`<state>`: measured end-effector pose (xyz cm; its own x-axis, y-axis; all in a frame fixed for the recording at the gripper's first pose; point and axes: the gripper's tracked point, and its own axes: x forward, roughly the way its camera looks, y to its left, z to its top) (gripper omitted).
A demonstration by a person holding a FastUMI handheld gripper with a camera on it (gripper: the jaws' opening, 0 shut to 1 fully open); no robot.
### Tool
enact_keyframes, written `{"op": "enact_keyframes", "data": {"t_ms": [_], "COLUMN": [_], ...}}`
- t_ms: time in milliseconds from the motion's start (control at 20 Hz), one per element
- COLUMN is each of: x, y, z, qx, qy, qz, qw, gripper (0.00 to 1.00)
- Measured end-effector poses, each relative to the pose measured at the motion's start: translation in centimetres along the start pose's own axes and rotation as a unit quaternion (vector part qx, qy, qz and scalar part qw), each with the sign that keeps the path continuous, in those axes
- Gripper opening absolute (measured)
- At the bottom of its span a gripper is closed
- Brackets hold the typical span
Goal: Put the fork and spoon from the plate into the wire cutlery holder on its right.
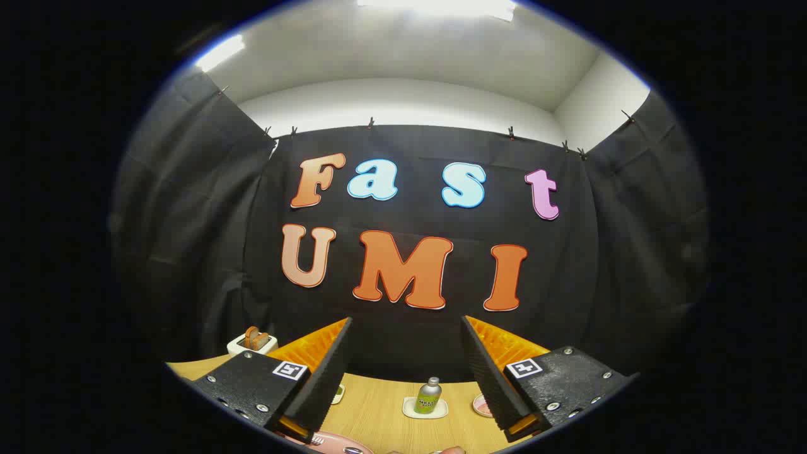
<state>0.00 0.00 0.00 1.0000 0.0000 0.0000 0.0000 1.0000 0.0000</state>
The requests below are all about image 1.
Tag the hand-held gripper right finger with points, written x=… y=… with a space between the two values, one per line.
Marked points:
x=485 y=372

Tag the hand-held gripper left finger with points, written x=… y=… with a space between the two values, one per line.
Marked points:
x=331 y=372

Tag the white divided bean dish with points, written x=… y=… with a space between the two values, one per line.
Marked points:
x=339 y=395

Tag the white oval food plate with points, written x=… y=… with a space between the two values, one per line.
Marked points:
x=482 y=407

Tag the green soda bottle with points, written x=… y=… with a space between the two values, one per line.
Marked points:
x=428 y=398

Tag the pink round plate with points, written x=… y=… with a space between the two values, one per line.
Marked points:
x=334 y=440

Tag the toast bread slices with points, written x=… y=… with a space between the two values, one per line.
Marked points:
x=255 y=338

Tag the white square coaster tray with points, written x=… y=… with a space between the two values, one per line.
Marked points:
x=408 y=411

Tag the white toaster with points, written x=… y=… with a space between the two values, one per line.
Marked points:
x=238 y=345

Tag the row of black cloth clips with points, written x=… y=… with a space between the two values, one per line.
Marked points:
x=371 y=122

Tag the ceiling light panel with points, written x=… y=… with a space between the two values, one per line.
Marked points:
x=435 y=6
x=219 y=53

